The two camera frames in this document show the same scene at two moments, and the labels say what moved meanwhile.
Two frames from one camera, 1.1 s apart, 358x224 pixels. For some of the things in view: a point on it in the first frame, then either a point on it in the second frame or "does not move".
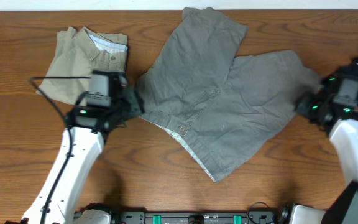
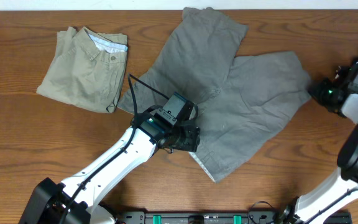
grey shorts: x=227 y=107 does not move
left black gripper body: x=130 y=107 -> x=186 y=140
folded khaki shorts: x=76 y=55 does not move
